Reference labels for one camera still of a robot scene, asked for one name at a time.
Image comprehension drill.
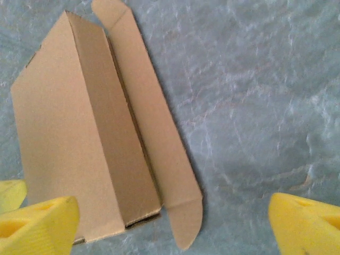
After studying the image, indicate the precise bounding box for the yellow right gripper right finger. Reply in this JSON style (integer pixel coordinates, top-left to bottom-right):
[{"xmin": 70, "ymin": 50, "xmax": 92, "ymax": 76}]
[{"xmin": 268, "ymin": 192, "xmax": 340, "ymax": 255}]

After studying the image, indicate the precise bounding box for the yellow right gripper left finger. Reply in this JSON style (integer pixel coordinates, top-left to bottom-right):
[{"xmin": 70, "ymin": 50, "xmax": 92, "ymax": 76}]
[{"xmin": 0, "ymin": 195, "xmax": 80, "ymax": 255}]

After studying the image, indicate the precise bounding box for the brown cardboard box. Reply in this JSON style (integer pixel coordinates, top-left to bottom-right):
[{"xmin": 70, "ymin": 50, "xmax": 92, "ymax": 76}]
[{"xmin": 10, "ymin": 0, "xmax": 204, "ymax": 251}]

